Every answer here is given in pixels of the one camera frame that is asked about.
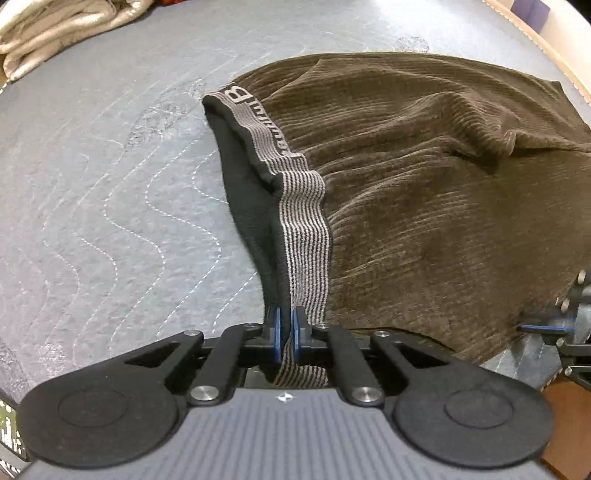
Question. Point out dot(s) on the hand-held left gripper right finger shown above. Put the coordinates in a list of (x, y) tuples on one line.
[(298, 337)]

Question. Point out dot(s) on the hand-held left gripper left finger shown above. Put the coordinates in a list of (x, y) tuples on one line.
[(276, 337)]

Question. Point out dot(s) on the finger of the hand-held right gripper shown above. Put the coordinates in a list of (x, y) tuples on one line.
[(540, 328)]

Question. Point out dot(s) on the grey quilted mattress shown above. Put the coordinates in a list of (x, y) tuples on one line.
[(115, 184)]

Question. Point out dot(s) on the purple folded mat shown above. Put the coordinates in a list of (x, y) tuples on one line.
[(531, 7)]

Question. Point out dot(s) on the cream fleece blanket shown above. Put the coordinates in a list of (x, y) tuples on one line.
[(46, 32)]

